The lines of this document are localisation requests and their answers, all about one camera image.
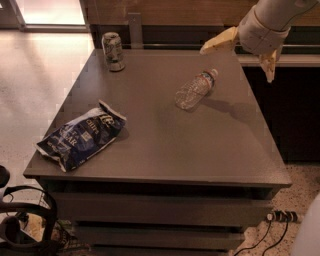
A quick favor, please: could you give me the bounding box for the window frame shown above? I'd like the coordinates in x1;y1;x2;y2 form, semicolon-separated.
0;0;88;33

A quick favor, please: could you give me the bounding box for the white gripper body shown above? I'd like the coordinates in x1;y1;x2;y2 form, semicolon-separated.
237;5;290;55

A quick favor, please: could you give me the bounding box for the grey drawer cabinet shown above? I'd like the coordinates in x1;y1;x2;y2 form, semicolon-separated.
25;50;291;256

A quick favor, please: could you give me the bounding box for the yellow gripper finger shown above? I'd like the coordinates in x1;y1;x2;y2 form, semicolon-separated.
259;47;282;83
200;26;239;55

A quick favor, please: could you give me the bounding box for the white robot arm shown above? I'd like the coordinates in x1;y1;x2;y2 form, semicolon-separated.
200;0;320;256

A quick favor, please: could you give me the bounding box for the clear plastic water bottle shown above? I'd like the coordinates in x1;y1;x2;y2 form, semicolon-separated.
175;69;218;111

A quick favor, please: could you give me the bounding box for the black cable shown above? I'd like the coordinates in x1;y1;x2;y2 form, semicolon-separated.
233;219;274;256
261;220;290;256

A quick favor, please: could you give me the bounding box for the blue chips bag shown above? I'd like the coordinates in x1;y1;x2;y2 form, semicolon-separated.
35;101;127;172

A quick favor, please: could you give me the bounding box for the silver beverage can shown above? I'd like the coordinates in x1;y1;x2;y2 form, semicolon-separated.
101;32;125;72

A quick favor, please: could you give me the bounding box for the horizontal metal rail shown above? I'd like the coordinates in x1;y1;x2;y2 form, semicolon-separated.
123;43;320;49

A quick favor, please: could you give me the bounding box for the left metal rail bracket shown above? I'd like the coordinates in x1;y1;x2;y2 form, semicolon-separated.
128;12;143;49

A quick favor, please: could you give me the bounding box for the white power strip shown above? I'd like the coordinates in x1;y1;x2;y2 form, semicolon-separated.
266;210;302;223

